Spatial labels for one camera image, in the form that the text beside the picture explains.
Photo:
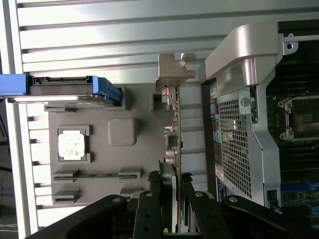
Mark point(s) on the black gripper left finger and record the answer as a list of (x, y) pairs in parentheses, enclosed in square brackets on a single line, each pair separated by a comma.
[(148, 214)]

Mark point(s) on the hard disk in blue caddy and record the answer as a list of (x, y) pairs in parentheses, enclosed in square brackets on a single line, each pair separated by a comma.
[(62, 85)]

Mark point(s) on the silver CPU chip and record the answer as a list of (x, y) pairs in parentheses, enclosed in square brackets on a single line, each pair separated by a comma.
[(71, 144)]

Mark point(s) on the green motherboard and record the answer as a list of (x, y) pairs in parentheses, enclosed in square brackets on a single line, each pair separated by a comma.
[(306, 159)]

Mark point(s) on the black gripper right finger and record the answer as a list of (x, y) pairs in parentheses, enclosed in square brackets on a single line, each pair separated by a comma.
[(209, 216)]

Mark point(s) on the grey parts rack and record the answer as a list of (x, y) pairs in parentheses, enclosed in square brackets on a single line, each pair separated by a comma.
[(99, 149)]

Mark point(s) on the CPU socket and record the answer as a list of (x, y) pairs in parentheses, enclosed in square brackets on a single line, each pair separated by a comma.
[(304, 119)]

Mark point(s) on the open black PC case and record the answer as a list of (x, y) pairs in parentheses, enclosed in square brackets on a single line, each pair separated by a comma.
[(236, 139)]

